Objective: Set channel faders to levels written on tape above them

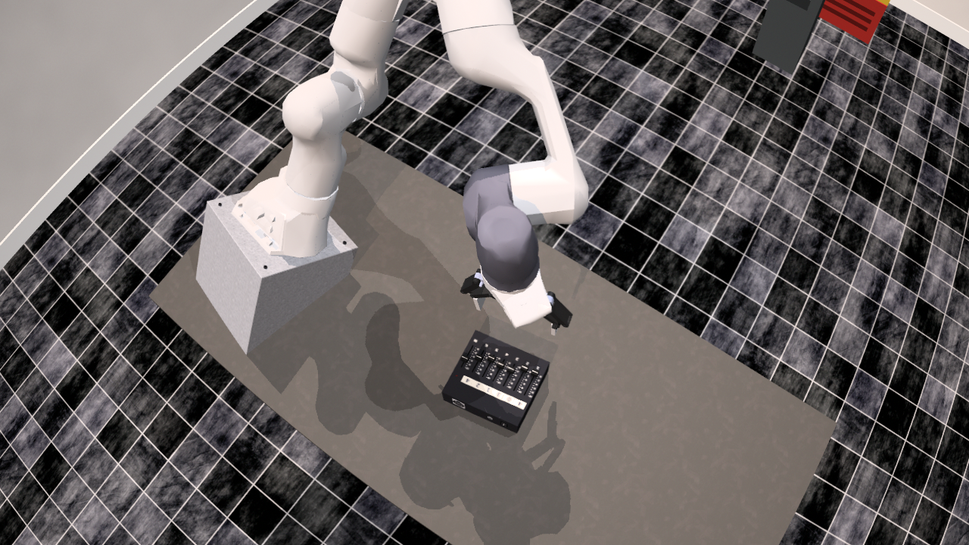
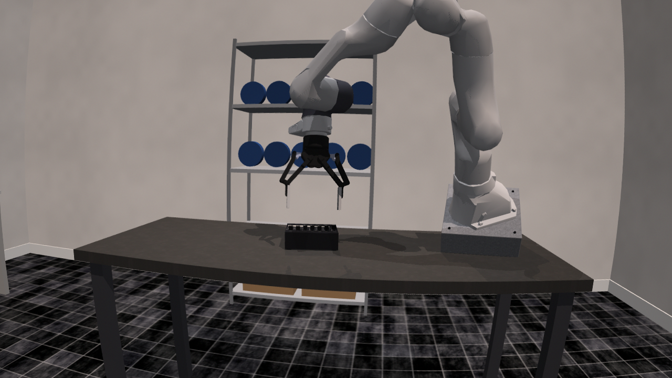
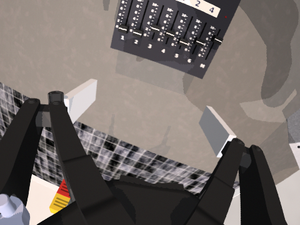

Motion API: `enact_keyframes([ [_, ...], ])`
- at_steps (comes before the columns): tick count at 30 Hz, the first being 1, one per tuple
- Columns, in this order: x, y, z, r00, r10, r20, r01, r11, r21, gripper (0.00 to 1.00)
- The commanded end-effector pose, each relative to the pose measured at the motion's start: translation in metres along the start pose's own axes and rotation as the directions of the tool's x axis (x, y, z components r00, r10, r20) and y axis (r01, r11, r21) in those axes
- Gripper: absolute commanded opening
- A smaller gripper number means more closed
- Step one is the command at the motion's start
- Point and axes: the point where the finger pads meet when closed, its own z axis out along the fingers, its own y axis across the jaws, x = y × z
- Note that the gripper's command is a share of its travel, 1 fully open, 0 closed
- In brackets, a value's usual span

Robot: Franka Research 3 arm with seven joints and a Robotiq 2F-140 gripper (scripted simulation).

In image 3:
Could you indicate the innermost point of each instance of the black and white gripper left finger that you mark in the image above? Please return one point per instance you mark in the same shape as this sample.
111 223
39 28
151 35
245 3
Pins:
18 148

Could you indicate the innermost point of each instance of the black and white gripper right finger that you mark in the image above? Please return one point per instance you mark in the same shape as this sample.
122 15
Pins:
260 203

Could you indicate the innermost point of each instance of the black lighting desk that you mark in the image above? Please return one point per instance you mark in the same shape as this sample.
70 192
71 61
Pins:
191 31

